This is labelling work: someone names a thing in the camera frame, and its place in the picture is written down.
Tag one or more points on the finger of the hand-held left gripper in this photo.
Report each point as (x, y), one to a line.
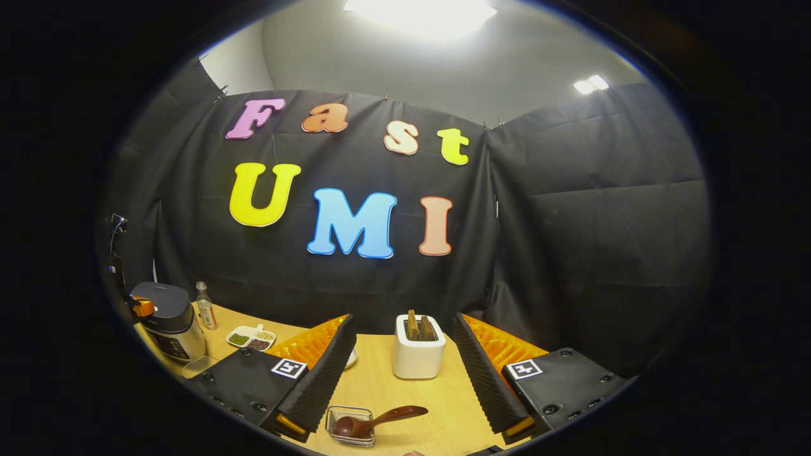
(144, 308)

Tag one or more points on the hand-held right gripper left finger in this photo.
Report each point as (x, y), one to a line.
(329, 373)

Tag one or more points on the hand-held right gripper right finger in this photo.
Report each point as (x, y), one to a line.
(481, 373)

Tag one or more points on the black silver rice cooker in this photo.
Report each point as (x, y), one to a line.
(168, 323)

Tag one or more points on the dark wooden spoon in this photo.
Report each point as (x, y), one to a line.
(380, 419)

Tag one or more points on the round white plate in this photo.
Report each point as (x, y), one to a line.
(351, 358)

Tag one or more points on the small clear bottle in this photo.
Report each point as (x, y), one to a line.
(206, 310)

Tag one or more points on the white toaster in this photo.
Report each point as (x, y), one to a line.
(418, 361)

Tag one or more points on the clear glass dish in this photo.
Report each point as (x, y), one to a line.
(199, 366)

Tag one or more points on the white divided bean dish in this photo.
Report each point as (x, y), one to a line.
(250, 339)

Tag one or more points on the black backdrop cloth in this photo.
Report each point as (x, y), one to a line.
(570, 221)

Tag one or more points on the small ceiling light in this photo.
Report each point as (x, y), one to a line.
(590, 84)

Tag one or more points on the large ceiling light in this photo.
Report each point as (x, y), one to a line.
(421, 16)

